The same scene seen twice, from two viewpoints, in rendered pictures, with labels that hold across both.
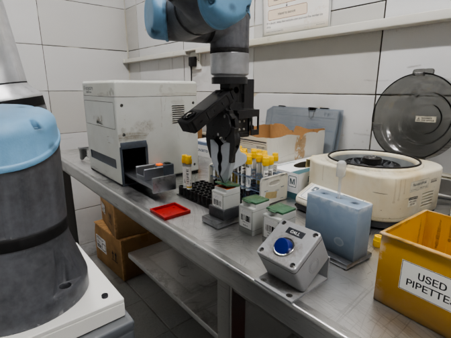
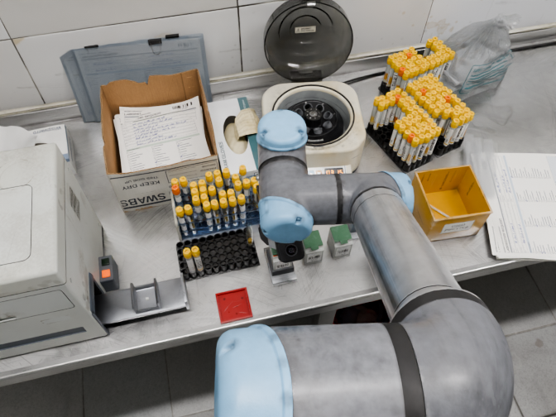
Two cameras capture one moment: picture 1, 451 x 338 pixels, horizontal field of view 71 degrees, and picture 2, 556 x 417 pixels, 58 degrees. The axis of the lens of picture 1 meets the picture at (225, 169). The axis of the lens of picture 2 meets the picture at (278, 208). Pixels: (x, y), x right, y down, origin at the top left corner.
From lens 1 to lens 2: 0.96 m
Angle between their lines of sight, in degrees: 64
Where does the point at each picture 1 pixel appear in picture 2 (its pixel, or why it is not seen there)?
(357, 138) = (224, 55)
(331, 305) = not seen: hidden behind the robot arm
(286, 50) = not seen: outside the picture
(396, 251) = (442, 223)
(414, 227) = (420, 190)
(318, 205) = not seen: hidden behind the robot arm
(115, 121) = (75, 300)
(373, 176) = (352, 149)
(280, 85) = (74, 19)
